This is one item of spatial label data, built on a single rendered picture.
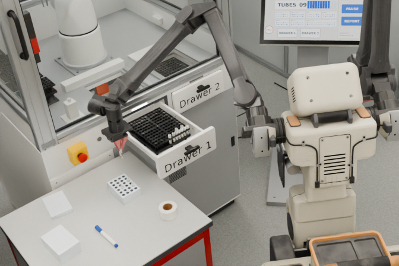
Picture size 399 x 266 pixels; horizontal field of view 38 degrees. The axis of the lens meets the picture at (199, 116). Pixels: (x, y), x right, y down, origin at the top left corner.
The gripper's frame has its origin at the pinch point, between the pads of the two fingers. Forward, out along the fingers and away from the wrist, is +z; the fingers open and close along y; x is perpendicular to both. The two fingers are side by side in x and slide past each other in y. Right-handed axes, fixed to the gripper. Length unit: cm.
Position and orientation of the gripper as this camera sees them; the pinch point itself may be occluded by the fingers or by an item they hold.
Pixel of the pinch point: (119, 148)
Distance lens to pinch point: 224.8
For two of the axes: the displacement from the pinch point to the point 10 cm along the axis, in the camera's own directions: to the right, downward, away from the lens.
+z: 0.5, 8.1, 5.8
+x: 5.9, 4.5, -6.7
